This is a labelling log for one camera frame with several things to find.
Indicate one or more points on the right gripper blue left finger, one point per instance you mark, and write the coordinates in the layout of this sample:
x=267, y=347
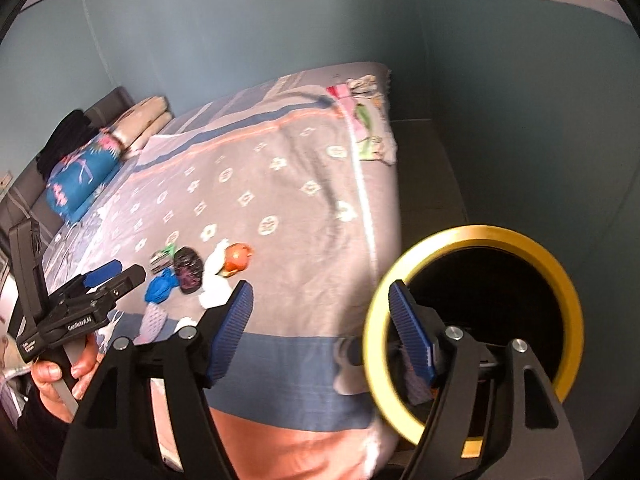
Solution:
x=229, y=328

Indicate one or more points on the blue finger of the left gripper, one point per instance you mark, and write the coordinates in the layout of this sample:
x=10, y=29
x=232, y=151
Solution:
x=124, y=282
x=102, y=274

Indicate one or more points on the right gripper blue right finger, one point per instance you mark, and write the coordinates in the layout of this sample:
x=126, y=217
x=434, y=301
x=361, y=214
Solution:
x=419, y=340

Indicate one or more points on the silver green snack wrapper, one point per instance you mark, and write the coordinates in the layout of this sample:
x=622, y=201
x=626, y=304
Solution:
x=162, y=259

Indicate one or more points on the lilac sock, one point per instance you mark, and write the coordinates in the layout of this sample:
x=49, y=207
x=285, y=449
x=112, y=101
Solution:
x=152, y=323

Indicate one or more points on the yellow rimmed trash bin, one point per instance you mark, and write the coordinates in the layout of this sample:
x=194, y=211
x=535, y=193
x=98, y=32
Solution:
x=495, y=283

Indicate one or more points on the person's left hand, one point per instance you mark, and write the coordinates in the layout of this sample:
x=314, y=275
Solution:
x=46, y=375

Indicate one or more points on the orange peel right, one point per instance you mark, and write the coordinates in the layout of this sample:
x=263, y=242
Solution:
x=236, y=259

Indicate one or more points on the blue floral folded quilt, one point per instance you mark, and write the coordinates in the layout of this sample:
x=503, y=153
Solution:
x=79, y=178

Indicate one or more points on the grey patterned bed cover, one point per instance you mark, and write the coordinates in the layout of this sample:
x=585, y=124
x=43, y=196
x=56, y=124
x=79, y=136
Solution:
x=275, y=167

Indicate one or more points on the black clothes pile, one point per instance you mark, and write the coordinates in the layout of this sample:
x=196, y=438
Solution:
x=73, y=132

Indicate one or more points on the beige folded blanket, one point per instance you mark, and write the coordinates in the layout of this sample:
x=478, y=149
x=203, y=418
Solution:
x=137, y=125

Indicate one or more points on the floral sheet edge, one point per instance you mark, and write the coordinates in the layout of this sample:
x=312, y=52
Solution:
x=366, y=108

